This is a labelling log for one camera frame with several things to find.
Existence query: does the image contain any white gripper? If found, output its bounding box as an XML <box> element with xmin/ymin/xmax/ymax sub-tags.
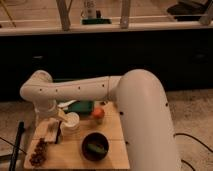
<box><xmin>42</xmin><ymin>118</ymin><xmax>62</xmax><ymax>144</ymax></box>

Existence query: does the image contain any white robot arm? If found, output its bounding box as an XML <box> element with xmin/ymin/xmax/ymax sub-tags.
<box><xmin>20</xmin><ymin>69</ymin><xmax>181</xmax><ymax>171</ymax></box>

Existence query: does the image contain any white cup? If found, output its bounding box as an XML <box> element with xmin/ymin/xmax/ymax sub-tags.
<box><xmin>63</xmin><ymin>112</ymin><xmax>80</xmax><ymax>135</ymax></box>

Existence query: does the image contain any white spoon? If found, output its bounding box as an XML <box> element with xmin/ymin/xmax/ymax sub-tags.
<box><xmin>58</xmin><ymin>100</ymin><xmax>77</xmax><ymax>108</ymax></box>

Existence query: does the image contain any black bar left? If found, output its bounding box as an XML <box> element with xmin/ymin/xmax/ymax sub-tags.
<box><xmin>9</xmin><ymin>121</ymin><xmax>24</xmax><ymax>171</ymax></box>

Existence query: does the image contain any brown grape bunch toy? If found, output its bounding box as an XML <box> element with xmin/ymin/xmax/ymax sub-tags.
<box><xmin>30</xmin><ymin>138</ymin><xmax>47</xmax><ymax>167</ymax></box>

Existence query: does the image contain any dark brown bowl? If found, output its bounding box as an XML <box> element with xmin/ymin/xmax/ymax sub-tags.
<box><xmin>81</xmin><ymin>132</ymin><xmax>109</xmax><ymax>161</ymax></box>

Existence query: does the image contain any green vegetable in bowl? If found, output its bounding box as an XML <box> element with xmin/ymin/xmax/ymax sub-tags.
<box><xmin>87</xmin><ymin>143</ymin><xmax>107</xmax><ymax>154</ymax></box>

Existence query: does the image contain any orange carrot toy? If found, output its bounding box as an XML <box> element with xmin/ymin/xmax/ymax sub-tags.
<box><xmin>92</xmin><ymin>107</ymin><xmax>105</xmax><ymax>124</ymax></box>

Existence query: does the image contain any black cable right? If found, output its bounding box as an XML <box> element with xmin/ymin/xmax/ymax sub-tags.
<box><xmin>173</xmin><ymin>132</ymin><xmax>213</xmax><ymax>171</ymax></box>

